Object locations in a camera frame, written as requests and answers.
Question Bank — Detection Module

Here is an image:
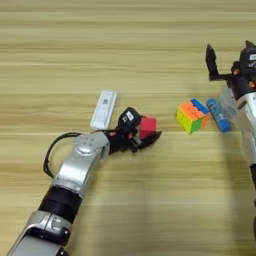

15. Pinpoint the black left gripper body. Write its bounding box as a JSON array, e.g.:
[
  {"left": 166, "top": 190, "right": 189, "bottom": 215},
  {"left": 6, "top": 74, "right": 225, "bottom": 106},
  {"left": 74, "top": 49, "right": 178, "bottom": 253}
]
[{"left": 106, "top": 128, "right": 141, "bottom": 155}]

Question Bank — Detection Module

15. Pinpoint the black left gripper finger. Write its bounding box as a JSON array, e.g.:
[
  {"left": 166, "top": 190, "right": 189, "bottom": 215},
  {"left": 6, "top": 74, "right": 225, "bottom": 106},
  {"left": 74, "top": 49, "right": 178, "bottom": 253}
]
[{"left": 138, "top": 130, "right": 163, "bottom": 150}]

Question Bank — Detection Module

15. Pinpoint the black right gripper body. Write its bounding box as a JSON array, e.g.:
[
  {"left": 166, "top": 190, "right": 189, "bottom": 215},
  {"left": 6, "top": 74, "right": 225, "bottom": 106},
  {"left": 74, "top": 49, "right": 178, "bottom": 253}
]
[{"left": 209, "top": 61, "right": 256, "bottom": 101}]

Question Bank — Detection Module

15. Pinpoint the red cube block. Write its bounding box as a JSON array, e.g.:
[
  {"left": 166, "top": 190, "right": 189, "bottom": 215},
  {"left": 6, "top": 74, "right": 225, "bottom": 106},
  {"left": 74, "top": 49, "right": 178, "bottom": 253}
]
[{"left": 138, "top": 115, "right": 158, "bottom": 139}]

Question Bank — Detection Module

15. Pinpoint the white rectangular eraser block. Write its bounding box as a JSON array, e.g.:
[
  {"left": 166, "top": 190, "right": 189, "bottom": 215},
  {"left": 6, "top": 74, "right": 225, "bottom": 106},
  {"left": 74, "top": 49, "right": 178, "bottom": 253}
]
[{"left": 89, "top": 89, "right": 119, "bottom": 130}]

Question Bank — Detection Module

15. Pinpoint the multicoloured puzzle cube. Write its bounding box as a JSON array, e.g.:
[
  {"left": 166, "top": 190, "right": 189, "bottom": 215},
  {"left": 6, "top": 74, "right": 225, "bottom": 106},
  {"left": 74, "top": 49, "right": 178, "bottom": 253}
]
[{"left": 175, "top": 97, "right": 212, "bottom": 135}]

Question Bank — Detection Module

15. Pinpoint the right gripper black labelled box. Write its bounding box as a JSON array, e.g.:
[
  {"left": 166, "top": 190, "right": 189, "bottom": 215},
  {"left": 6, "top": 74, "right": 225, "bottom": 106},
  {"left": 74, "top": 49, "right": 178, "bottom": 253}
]
[{"left": 239, "top": 46, "right": 256, "bottom": 74}]

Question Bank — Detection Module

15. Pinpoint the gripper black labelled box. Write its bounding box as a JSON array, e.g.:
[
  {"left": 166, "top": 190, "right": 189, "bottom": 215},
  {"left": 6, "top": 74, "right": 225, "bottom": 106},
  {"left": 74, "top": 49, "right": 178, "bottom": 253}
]
[
  {"left": 239, "top": 46, "right": 256, "bottom": 74},
  {"left": 117, "top": 106, "right": 142, "bottom": 133}
]

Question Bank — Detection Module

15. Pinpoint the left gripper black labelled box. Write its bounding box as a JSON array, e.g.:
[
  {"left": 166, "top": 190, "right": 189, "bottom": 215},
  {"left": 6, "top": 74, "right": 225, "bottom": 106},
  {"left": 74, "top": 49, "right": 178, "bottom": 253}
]
[{"left": 117, "top": 106, "right": 142, "bottom": 133}]

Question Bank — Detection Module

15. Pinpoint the blue glue stick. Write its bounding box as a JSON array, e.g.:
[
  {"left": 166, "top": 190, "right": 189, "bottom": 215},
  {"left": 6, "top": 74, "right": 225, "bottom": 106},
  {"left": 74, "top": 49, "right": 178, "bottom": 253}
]
[{"left": 206, "top": 97, "right": 232, "bottom": 133}]

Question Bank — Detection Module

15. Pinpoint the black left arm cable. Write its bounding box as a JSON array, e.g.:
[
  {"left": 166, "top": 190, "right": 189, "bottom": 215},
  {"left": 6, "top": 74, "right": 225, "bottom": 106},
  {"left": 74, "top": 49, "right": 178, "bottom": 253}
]
[{"left": 43, "top": 131, "right": 101, "bottom": 179}]

